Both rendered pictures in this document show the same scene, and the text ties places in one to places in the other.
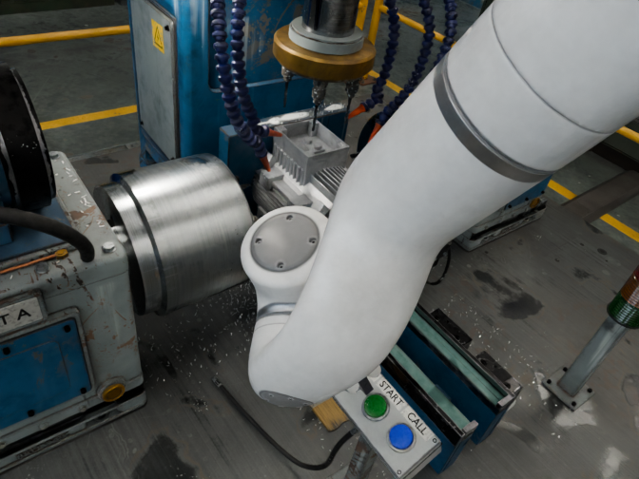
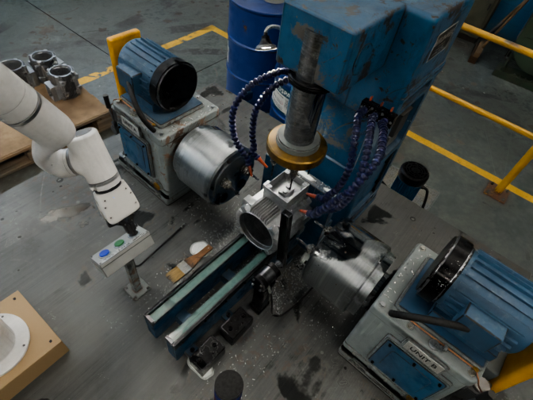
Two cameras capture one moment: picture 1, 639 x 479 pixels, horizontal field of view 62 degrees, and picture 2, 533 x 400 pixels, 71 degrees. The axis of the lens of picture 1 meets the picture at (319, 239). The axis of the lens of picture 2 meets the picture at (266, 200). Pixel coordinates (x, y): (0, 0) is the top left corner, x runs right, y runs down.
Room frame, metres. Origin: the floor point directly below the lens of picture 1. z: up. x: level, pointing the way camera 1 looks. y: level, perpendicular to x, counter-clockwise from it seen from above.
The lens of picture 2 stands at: (0.66, -0.76, 2.05)
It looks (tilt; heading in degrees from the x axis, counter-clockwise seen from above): 50 degrees down; 76
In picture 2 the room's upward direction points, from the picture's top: 10 degrees clockwise
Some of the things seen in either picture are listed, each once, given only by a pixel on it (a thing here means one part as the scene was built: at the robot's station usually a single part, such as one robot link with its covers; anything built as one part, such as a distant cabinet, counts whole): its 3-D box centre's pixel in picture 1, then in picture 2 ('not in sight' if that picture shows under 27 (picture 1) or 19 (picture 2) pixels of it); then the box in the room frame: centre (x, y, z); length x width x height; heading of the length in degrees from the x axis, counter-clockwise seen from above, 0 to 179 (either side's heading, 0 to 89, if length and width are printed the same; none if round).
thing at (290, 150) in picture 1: (309, 152); (285, 192); (0.92, 0.05, 1.11); 0.12 x 0.11 x 0.07; 42
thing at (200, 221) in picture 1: (148, 241); (205, 158); (0.65, 0.28, 1.04); 0.37 x 0.25 x 0.25; 133
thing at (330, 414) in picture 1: (308, 384); (190, 262); (0.59, -0.03, 0.80); 0.21 x 0.05 x 0.01; 42
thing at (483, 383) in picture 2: not in sight; (468, 389); (1.32, -0.58, 1.07); 0.08 x 0.07 x 0.20; 43
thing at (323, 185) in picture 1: (314, 201); (274, 215); (0.89, 0.03, 1.01); 0.20 x 0.19 x 0.19; 42
